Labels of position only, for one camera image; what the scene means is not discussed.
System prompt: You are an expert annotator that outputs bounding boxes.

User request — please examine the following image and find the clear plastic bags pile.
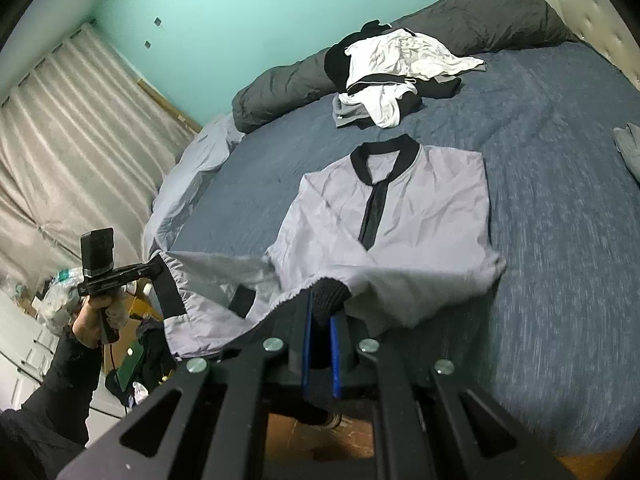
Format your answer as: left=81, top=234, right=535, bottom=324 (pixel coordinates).
left=30, top=267, right=88, bottom=333

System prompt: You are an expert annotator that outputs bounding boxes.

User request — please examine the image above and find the white black-trimmed garment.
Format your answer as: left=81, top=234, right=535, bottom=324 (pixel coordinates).
left=347, top=75, right=418, bottom=129

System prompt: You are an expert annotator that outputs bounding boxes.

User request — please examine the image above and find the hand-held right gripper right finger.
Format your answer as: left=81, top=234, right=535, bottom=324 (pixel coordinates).
left=327, top=310, right=576, bottom=480

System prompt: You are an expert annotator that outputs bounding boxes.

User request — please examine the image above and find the beige striped curtain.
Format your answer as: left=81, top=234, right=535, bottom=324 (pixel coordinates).
left=0, top=22, right=201, bottom=306

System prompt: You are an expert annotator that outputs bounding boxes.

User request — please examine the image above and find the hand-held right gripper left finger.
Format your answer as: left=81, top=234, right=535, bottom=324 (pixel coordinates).
left=55, top=292, right=316, bottom=480

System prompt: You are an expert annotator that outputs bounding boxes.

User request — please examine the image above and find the blue-grey bed sheet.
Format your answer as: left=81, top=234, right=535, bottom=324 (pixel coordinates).
left=142, top=40, right=640, bottom=456

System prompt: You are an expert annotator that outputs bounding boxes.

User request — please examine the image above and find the lilac jacket with black trim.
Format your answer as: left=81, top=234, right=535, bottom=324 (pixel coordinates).
left=157, top=135, right=508, bottom=361

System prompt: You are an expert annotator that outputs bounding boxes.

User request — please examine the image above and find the dark grey rolled duvet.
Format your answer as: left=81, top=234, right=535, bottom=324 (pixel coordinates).
left=232, top=0, right=581, bottom=133

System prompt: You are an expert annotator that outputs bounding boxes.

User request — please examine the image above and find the white cabinet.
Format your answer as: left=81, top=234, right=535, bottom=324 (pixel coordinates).
left=0, top=290, right=126, bottom=418

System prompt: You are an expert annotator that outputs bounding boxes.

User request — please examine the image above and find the black garment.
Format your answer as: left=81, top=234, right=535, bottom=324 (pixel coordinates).
left=397, top=77, right=463, bottom=116
left=324, top=20, right=396, bottom=91

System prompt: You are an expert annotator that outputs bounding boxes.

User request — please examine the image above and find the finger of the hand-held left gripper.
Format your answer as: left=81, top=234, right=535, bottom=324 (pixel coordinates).
left=137, top=258, right=165, bottom=281

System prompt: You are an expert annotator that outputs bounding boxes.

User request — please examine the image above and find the grey garment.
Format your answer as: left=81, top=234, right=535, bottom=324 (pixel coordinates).
left=332, top=92, right=376, bottom=128

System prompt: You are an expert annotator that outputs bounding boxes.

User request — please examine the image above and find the grey folded clothing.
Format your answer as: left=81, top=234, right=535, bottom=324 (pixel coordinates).
left=612, top=122, right=640, bottom=183

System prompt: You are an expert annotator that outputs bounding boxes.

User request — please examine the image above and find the person's left hand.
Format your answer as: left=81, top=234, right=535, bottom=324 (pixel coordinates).
left=72, top=292, right=134, bottom=349

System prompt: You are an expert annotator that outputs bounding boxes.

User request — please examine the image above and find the green box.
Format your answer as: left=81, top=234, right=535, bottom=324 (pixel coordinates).
left=122, top=342, right=143, bottom=376

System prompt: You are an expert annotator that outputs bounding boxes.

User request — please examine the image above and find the person's left forearm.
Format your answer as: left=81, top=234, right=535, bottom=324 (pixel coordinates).
left=0, top=327, right=103, bottom=466

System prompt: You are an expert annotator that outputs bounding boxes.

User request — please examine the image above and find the black cable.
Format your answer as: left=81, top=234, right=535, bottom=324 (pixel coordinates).
left=102, top=340, right=131, bottom=406

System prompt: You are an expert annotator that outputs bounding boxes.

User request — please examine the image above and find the dark cloth heap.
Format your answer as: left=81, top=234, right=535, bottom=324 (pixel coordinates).
left=135, top=317, right=177, bottom=397

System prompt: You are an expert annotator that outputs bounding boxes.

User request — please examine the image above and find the wooden window frame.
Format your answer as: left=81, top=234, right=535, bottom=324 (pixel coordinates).
left=136, top=79, right=202, bottom=132

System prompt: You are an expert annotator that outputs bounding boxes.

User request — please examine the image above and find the white crumpled shirt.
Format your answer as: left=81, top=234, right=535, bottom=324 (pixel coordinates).
left=345, top=30, right=486, bottom=86

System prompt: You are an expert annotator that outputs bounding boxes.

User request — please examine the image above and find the cream tufted headboard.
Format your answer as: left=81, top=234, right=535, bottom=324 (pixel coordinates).
left=527, top=0, right=640, bottom=88

